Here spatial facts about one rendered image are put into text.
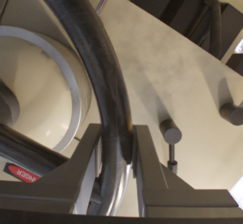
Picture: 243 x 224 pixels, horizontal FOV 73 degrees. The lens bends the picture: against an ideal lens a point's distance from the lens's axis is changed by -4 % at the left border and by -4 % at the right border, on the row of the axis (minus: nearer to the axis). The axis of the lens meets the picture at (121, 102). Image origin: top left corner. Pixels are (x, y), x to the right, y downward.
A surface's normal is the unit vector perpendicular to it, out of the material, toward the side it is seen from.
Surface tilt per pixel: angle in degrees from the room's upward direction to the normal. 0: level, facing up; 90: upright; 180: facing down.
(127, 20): 90
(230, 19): 90
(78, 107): 90
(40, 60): 119
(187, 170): 90
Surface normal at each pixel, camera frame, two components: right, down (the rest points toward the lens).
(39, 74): 0.38, -0.07
